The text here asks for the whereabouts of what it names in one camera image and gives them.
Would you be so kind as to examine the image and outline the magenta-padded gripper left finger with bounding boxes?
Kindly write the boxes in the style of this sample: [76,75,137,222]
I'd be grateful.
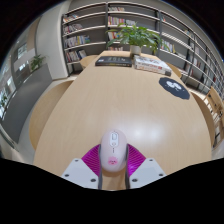
[61,143,103,190]

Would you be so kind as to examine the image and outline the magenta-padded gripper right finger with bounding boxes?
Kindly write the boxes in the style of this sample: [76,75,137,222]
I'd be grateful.
[124,143,167,190]

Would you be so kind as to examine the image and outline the pale pink computer mouse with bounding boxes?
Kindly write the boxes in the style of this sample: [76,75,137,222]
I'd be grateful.
[99,129,129,173]

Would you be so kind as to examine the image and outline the dark scalloped mouse pad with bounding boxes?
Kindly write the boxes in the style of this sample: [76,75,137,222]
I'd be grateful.
[158,76,191,101]

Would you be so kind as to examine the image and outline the white book red spine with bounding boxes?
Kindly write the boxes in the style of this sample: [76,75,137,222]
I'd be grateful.
[134,63,173,77]

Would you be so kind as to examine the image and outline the white thick book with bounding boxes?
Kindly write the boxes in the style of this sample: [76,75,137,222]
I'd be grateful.
[133,54,172,72]

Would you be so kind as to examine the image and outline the black hardcover book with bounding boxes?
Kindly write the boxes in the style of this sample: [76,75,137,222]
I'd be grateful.
[95,55,133,68]

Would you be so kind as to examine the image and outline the green floor plant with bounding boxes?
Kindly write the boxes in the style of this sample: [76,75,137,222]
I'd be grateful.
[29,54,47,72]

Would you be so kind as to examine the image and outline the green potted plant white pot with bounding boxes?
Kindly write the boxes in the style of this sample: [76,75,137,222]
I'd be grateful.
[105,23,163,59]

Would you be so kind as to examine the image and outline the grey bookshelf unit with books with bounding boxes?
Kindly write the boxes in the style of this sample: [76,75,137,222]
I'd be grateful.
[61,1,224,98]

